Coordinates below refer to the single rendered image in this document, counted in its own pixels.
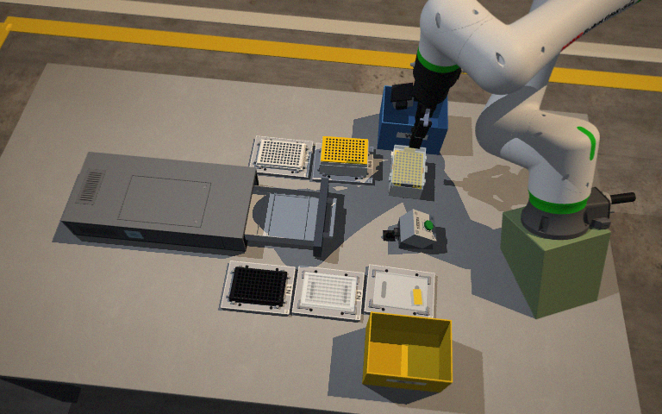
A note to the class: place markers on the yellow waste bin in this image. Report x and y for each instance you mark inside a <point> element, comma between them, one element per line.
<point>409,346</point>

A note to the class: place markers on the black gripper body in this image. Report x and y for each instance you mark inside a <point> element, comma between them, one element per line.
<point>428,98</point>

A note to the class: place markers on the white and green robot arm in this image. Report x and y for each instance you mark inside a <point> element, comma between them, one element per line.
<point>558,151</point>

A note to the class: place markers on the blue bin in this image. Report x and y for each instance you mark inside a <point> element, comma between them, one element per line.
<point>395,125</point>

